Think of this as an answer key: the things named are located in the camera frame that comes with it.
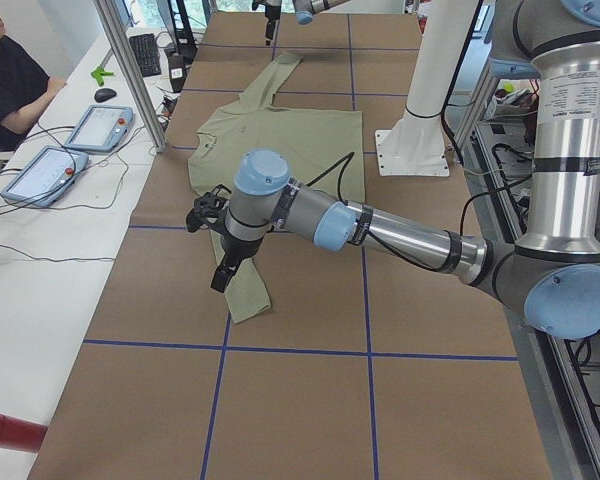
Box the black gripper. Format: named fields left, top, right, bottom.
left=211, top=233, right=263, bottom=293
left=265, top=4, right=280, bottom=46

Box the sage green long-sleeve shirt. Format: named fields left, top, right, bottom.
left=188, top=52, right=365, bottom=323

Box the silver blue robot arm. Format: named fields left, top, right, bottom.
left=211, top=1, right=600, bottom=340
left=251, top=0, right=348, bottom=46

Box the black keyboard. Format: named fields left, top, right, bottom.
left=128, top=33, right=161, bottom=77

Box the green plastic tool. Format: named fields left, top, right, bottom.
left=90, top=66, right=114, bottom=87

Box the black computer mouse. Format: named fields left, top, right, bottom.
left=93, top=87, right=117, bottom=103

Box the far blue teach pendant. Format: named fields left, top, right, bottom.
left=64, top=104, right=134, bottom=153

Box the blue teach pendant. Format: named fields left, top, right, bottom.
left=64, top=104, right=134, bottom=153
left=0, top=146, right=89, bottom=207

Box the near blue teach pendant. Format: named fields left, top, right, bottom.
left=0, top=146, right=89, bottom=207

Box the person in black shirt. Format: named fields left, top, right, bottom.
left=0, top=17, right=66, bottom=151

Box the red cylinder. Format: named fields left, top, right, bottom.
left=0, top=414, right=48, bottom=453

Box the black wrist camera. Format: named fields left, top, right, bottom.
left=185, top=184, right=232, bottom=233

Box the aluminium frame post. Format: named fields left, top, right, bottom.
left=93, top=0, right=166, bottom=153

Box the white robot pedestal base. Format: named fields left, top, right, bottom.
left=375, top=0, right=482, bottom=177

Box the black cable on table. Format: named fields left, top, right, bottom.
left=0, top=114, right=131, bottom=263

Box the aluminium frame cabinet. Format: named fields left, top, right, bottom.
left=454, top=59, right=600, bottom=480

